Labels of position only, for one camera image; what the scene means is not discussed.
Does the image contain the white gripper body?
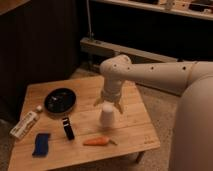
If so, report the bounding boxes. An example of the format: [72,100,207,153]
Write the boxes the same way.
[101,89,121,103]

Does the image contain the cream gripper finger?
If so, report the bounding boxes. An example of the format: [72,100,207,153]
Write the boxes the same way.
[114,102,124,114]
[93,97,103,106]

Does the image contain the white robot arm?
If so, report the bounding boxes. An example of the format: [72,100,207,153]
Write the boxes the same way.
[96,54,213,171]

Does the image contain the orange carrot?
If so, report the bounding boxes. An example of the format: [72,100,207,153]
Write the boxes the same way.
[83,136,115,146]

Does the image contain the wooden table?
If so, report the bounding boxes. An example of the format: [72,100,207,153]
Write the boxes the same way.
[8,76,160,171]

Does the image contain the small white cube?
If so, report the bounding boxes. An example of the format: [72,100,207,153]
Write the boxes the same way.
[36,105,43,112]

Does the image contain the blue sponge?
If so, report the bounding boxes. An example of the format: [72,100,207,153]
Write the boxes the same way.
[32,133,50,157]

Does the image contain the metal pole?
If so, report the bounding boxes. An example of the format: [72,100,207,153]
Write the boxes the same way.
[86,0,94,40]

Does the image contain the wooden shelf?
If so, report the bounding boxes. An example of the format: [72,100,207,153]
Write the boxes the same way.
[93,0,213,21]

